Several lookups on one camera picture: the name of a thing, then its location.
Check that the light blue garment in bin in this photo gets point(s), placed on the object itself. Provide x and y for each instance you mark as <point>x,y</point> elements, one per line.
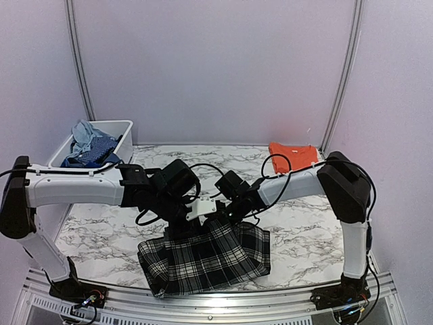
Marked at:
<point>83,133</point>

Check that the right aluminium corner post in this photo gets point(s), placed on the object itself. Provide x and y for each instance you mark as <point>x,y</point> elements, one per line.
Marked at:
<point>348,63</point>

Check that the white plastic laundry bin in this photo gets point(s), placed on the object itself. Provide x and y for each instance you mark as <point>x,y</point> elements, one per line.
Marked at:
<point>120,130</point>

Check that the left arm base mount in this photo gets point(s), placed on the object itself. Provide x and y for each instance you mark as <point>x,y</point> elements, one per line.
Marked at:
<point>80,293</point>

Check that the aluminium front frame rail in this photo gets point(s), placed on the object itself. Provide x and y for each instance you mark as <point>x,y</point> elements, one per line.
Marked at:
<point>126,305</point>

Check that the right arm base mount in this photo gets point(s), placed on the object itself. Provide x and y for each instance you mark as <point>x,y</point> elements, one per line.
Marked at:
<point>339,295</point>

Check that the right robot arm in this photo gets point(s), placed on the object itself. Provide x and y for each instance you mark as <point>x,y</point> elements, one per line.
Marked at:
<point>348,188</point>

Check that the orange t-shirt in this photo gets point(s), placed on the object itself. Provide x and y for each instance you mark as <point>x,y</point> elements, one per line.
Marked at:
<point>287,158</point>

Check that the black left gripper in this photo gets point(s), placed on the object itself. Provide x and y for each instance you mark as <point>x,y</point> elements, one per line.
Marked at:
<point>193,227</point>

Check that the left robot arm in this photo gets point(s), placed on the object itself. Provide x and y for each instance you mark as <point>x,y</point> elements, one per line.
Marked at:
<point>167,192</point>

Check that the black white plaid shirt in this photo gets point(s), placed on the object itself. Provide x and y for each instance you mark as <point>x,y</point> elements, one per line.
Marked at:
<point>220,255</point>

